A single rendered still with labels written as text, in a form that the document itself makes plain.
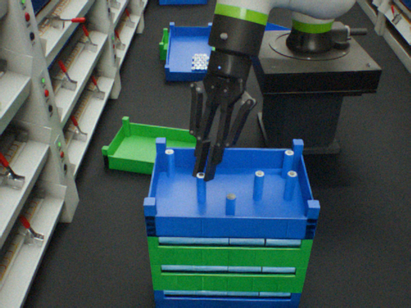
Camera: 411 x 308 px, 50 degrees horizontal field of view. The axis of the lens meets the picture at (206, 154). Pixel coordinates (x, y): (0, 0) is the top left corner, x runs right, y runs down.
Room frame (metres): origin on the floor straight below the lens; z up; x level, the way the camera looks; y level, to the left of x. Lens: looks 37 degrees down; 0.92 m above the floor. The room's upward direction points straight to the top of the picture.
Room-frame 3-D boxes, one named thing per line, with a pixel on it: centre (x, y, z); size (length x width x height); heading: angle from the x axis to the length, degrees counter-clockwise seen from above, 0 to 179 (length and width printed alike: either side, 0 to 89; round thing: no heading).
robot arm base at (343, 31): (1.33, -0.38, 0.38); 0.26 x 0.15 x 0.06; 96
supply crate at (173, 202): (0.63, -0.05, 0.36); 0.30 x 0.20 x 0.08; 89
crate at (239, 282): (0.63, -0.05, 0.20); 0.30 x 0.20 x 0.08; 89
